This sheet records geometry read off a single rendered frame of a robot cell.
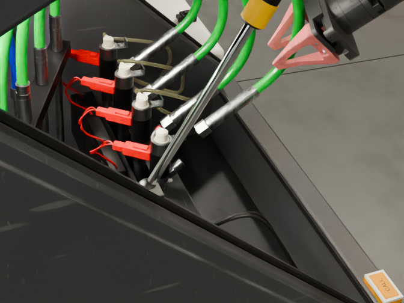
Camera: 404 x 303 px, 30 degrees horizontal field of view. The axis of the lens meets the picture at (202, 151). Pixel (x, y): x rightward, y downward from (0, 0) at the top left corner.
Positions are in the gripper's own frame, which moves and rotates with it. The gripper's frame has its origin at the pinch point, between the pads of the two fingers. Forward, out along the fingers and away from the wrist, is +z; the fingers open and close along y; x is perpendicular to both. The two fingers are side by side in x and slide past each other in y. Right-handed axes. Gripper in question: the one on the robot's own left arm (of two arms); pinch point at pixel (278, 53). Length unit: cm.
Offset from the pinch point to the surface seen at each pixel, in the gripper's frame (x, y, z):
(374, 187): 151, -77, 48
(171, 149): -29.0, 33.6, -3.4
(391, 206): 151, -67, 45
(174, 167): 0.6, 7.2, 19.3
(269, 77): 1.1, 1.9, 2.5
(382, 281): 23.4, 23.2, 4.3
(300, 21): -2.2, -0.3, -5.0
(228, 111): -0.1, 4.3, 8.9
